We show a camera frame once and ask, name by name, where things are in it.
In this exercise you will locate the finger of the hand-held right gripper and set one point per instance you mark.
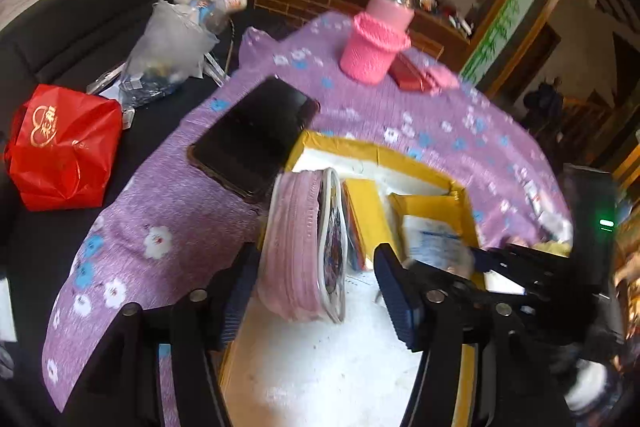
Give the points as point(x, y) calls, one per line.
point(525, 264)

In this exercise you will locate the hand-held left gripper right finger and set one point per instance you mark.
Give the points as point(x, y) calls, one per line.
point(396, 299)

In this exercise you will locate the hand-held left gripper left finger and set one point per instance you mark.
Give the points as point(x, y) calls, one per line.
point(239, 294)

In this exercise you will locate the white blue-print packet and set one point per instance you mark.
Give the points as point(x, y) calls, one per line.
point(435, 242)

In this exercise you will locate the pink zip pouch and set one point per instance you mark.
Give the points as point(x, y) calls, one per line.
point(295, 247)

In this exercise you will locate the yellow taped foam box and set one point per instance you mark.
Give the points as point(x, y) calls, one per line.
point(325, 372)

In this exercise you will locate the yellow packet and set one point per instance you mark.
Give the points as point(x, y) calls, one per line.
point(365, 217)

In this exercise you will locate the yellow envelope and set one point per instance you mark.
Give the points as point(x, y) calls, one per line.
point(430, 204)

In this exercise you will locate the purple floral blanket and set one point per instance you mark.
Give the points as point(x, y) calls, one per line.
point(175, 187)

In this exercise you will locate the black phone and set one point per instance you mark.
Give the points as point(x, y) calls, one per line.
point(255, 137)

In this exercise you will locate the pink cloth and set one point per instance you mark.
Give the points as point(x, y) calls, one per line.
point(442, 78)

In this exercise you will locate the red box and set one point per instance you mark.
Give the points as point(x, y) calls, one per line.
point(410, 74)

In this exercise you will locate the red plastic bag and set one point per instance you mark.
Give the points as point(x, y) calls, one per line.
point(60, 147)

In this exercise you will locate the white paper sheet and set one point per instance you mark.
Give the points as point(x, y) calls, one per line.
point(7, 312)

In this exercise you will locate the clear plastic bag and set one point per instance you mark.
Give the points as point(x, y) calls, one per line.
point(165, 52)

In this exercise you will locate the pink knitted-sleeve bottle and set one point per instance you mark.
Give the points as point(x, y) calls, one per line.
point(372, 47)

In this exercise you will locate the bag of plastic bottles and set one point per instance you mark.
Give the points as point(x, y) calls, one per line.
point(212, 2)

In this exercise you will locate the black sofa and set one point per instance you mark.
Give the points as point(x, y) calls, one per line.
point(75, 32)

